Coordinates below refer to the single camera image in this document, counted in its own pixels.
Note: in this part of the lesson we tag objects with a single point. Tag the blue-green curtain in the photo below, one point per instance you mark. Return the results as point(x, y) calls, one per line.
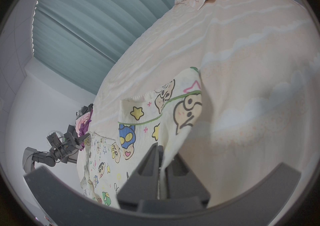
point(100, 20)

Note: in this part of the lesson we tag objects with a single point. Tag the purple satin garment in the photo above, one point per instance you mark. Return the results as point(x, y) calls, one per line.
point(83, 128)

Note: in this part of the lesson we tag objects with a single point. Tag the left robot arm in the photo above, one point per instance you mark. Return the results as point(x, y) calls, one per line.
point(37, 157)

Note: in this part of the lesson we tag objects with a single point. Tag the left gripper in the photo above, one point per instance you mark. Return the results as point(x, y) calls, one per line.
point(71, 141)

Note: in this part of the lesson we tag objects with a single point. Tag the black garment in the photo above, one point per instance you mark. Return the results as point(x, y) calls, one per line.
point(90, 106)

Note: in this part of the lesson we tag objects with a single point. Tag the white printed pyjama top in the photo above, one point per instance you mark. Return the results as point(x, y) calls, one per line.
point(155, 110)

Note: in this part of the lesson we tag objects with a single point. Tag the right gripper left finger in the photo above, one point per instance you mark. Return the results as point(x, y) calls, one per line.
point(142, 182)

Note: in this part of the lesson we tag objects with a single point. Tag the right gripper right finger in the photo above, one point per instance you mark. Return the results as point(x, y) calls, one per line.
point(185, 182)

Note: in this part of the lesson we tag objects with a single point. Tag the round white mirror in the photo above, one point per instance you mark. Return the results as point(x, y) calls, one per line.
point(60, 133)

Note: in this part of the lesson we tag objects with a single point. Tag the bed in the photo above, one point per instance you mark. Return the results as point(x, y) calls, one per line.
point(250, 82)

